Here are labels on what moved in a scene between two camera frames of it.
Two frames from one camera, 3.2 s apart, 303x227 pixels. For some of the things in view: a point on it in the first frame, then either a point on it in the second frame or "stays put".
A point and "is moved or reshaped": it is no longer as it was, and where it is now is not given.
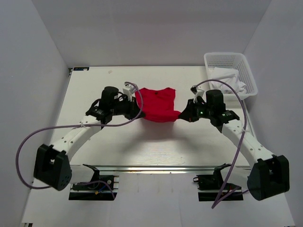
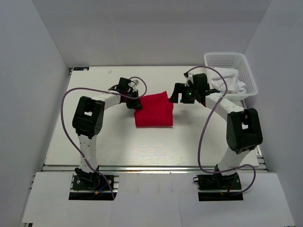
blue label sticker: [81, 68] stays put
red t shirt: [157, 105] is moved or reshaped
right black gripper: [189, 114] -> [180, 88]
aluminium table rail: [115, 169] stays put
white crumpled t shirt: [230, 76] stays put
